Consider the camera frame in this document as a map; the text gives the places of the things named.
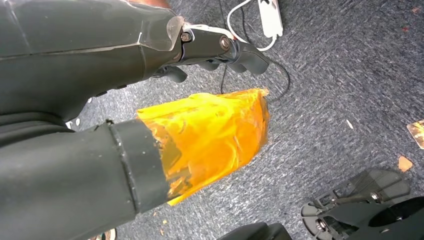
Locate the patterned card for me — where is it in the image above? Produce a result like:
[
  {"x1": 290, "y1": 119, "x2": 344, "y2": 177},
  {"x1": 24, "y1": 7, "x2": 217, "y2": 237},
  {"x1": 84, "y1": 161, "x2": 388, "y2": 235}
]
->
[{"x1": 406, "y1": 119, "x2": 424, "y2": 151}]

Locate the white power strip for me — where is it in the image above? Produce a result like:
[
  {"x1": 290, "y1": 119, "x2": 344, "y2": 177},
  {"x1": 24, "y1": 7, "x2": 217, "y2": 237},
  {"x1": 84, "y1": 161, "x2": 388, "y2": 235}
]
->
[{"x1": 257, "y1": 0, "x2": 284, "y2": 39}]

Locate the orange cardboard scrap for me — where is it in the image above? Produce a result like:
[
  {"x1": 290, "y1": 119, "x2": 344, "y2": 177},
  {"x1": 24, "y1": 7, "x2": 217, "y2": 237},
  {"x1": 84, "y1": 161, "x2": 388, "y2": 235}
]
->
[{"x1": 398, "y1": 155, "x2": 414, "y2": 173}]

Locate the white power strip cable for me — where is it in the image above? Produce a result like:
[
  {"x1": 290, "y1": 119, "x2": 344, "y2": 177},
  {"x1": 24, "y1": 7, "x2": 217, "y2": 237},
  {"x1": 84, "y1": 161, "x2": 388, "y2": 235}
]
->
[{"x1": 226, "y1": 0, "x2": 278, "y2": 53}]

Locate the thin black cable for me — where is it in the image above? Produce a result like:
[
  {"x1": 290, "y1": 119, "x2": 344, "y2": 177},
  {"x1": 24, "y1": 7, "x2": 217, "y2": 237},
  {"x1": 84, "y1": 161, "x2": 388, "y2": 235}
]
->
[{"x1": 218, "y1": 0, "x2": 291, "y2": 104}]

